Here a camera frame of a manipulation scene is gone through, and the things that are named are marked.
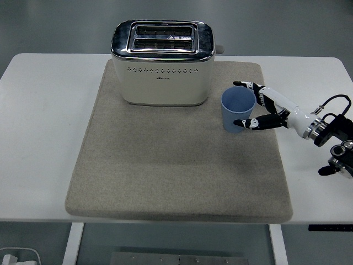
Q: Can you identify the small white block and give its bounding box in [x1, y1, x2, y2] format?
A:
[0, 253, 19, 265]

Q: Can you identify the beige felt mat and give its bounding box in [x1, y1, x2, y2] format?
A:
[64, 60, 293, 223]

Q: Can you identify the light blue plastic cup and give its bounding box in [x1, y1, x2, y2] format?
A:
[221, 87, 257, 135]

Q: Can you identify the cream and chrome toaster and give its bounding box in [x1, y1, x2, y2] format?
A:
[110, 19, 225, 107]

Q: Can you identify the white table leg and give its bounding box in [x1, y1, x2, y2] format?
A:
[268, 224, 289, 265]
[62, 222, 85, 265]

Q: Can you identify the black table control panel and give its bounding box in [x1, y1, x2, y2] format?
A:
[308, 225, 353, 232]

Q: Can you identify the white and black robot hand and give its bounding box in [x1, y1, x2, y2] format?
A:
[233, 80, 321, 138]

